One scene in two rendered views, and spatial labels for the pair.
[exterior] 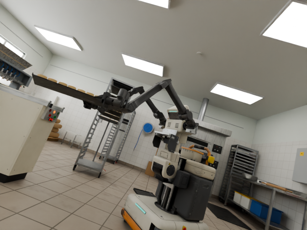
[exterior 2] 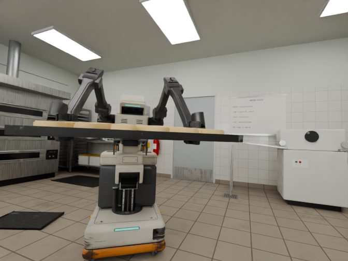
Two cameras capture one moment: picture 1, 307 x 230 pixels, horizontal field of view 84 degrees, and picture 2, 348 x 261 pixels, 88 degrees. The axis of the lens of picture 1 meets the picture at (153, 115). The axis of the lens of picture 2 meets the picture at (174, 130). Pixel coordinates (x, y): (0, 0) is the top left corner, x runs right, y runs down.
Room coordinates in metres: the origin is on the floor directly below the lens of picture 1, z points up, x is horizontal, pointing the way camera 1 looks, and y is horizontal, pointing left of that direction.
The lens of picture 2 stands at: (0.95, 1.09, 0.94)
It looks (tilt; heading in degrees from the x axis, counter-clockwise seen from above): 3 degrees up; 287
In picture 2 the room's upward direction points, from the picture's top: 2 degrees clockwise
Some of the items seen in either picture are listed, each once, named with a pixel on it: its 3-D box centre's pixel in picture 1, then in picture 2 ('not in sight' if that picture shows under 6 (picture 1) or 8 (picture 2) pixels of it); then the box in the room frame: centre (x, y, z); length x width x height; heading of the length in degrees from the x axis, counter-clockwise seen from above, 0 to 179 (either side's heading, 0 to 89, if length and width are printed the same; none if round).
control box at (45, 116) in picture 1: (51, 114); not in sight; (1.98, 1.10, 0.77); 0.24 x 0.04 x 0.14; 177
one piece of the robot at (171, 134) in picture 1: (166, 138); (130, 141); (1.71, -0.20, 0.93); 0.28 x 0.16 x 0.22; 31
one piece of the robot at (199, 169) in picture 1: (182, 179); (128, 174); (1.91, -0.53, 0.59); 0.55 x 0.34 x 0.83; 31
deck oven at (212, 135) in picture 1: (190, 155); (13, 132); (5.25, -1.50, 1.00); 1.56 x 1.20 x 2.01; 85
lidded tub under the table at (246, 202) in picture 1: (253, 205); (100, 160); (4.26, -3.00, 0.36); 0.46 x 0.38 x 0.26; 85
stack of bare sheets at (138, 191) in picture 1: (148, 197); (26, 219); (3.09, -0.39, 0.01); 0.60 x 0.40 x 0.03; 19
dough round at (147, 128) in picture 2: not in sight; (157, 131); (1.09, 0.76, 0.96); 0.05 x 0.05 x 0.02
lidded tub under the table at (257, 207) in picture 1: (265, 211); not in sight; (3.81, -2.97, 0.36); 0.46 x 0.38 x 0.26; 87
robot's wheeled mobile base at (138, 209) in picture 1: (163, 220); (126, 221); (1.86, -0.45, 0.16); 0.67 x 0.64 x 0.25; 121
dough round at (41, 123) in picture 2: not in sight; (51, 127); (1.24, 0.86, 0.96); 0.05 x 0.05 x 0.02
